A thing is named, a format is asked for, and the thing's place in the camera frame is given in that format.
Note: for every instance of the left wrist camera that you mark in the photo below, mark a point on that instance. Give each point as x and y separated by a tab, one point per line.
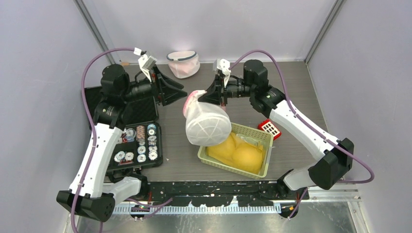
146	62

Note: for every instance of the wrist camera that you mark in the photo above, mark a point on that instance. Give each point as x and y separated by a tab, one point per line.
222	68
146	62

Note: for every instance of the white grey-zipper laundry bag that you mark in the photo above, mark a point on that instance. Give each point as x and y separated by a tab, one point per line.
183	64

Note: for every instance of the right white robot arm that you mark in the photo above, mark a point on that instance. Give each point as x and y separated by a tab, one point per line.
330	153

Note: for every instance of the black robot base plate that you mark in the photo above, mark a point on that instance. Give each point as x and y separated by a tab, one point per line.
219	193

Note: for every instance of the black poker chip case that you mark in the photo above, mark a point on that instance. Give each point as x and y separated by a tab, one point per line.
127	135

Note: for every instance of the green plastic basket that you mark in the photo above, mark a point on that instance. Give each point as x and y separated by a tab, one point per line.
252	136

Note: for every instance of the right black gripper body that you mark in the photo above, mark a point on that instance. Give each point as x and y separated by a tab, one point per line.
224	96

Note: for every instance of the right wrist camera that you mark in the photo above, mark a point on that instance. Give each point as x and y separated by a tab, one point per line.
222	68

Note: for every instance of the red toy block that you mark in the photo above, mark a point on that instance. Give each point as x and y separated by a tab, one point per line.
269	127

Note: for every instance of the white pink-zipper laundry bag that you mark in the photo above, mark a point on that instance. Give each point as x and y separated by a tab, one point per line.
206	124

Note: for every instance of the yellow bra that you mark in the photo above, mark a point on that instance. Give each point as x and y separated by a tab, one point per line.
238	153

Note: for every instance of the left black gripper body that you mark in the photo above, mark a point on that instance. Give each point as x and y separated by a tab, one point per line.
157	87

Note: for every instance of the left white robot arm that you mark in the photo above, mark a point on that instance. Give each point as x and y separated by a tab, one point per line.
86	196

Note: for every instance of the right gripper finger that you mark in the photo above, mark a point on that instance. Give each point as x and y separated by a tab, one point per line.
212	97
215	88

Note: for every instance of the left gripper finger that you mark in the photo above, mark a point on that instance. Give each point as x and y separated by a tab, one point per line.
171	92
170	81

